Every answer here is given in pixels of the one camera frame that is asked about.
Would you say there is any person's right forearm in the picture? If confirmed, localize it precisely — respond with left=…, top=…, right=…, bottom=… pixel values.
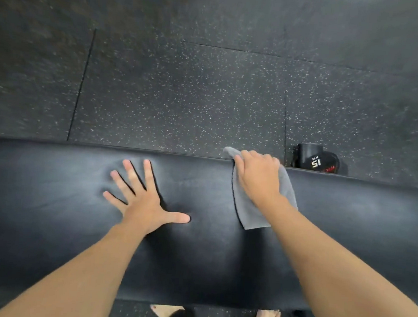
left=253, top=201, right=418, bottom=317

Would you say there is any black padded bench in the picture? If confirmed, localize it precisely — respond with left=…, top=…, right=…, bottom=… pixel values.
left=0, top=135, right=418, bottom=317

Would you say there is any person's left forearm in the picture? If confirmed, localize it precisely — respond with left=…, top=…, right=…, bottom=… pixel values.
left=0, top=214, right=150, bottom=317

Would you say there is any person's right hand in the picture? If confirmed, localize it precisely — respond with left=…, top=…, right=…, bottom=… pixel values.
left=229, top=149, right=294, bottom=214

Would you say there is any person's left hand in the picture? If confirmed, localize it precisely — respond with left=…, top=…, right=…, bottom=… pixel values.
left=99, top=156, right=196, bottom=241

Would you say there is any grey microfibre cloth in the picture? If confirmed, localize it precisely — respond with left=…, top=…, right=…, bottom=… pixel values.
left=216, top=146, right=304, bottom=235

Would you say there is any person's left foot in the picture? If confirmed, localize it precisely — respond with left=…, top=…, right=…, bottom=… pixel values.
left=149, top=303, right=186, bottom=317

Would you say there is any black dumbbell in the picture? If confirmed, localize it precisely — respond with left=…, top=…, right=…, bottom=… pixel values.
left=291, top=141, right=351, bottom=176

